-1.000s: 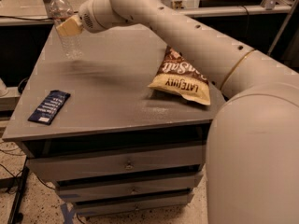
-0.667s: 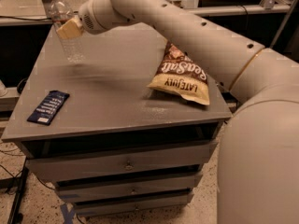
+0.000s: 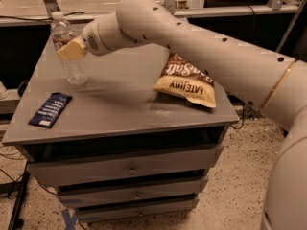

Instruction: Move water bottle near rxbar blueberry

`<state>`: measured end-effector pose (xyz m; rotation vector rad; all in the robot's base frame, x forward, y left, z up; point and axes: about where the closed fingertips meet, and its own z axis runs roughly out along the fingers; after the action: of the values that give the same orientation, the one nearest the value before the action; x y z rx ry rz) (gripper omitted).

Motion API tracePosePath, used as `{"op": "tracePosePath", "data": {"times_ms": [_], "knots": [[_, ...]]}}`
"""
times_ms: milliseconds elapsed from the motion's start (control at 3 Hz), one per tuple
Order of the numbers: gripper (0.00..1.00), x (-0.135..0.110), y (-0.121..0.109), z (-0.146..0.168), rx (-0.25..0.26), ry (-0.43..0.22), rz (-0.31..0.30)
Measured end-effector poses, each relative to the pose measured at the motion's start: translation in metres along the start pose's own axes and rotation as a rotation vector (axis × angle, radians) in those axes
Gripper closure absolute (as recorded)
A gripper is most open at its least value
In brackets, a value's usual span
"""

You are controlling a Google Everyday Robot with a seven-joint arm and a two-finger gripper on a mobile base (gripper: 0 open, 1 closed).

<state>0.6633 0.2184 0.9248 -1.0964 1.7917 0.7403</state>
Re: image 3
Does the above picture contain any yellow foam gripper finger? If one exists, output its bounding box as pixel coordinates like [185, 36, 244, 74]
[57, 36, 87, 61]

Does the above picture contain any clear plastic water bottle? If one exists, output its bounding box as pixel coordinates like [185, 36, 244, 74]
[50, 11, 87, 86]

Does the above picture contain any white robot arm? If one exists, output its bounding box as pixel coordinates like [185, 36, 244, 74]
[59, 0, 307, 230]

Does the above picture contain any blue rxbar blueberry wrapper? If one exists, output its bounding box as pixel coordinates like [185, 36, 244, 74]
[28, 92, 72, 128]

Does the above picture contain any late july chips bag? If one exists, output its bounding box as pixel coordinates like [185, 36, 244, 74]
[153, 52, 216, 108]

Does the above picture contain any grey drawer cabinet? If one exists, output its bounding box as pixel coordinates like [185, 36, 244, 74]
[2, 18, 240, 224]

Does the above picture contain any top grey drawer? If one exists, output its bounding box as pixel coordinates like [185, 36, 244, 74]
[28, 144, 224, 187]

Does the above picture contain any grey drawer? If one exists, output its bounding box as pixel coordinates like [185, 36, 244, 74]
[58, 175, 208, 208]
[76, 195, 199, 222]
[28, 144, 224, 187]

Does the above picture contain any middle grey drawer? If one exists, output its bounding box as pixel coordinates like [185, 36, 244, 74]
[58, 175, 208, 208]

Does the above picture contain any black stand left floor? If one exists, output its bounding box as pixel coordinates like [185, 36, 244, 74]
[0, 164, 30, 230]

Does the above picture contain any bottom grey drawer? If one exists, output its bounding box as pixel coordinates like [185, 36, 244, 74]
[76, 195, 199, 222]

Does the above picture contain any black cable on rail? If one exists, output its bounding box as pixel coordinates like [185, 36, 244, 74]
[0, 11, 85, 21]

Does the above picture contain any grey metal rail frame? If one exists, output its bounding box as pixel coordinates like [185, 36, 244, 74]
[0, 0, 307, 29]

